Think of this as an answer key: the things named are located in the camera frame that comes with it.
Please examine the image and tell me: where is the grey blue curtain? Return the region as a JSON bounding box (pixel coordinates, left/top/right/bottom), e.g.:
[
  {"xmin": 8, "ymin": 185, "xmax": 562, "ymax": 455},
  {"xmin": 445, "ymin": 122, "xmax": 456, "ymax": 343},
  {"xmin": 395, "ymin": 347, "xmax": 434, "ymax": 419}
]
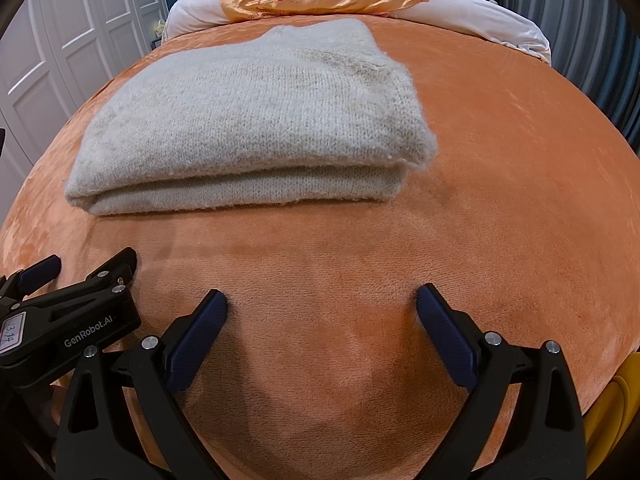
[{"xmin": 500, "ymin": 0, "xmax": 639, "ymax": 152}]

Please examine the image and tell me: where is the cream sweater with black hearts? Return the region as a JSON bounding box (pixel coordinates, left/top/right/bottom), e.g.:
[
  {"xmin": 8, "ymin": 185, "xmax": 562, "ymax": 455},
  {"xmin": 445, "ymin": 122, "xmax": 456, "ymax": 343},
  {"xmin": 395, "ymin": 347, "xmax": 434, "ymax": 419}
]
[{"xmin": 65, "ymin": 18, "xmax": 438, "ymax": 216}]

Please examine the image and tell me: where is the white panelled wardrobe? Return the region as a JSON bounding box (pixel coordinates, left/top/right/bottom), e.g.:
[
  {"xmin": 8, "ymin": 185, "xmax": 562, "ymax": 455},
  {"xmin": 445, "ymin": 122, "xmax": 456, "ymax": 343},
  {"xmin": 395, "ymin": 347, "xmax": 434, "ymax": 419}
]
[{"xmin": 1, "ymin": 0, "xmax": 167, "ymax": 212}]

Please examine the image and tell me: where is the white rolled duvet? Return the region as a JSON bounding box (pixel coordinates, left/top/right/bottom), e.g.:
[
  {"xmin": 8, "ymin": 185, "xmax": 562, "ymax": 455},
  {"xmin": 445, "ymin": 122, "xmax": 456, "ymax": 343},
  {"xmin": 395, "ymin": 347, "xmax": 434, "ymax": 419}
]
[{"xmin": 162, "ymin": 0, "xmax": 551, "ymax": 64}]

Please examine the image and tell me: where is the yellow tissue pack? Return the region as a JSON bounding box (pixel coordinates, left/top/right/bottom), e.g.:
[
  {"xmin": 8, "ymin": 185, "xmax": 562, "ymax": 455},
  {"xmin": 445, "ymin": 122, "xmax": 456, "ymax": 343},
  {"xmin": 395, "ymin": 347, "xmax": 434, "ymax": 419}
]
[{"xmin": 153, "ymin": 20, "xmax": 166, "ymax": 39}]

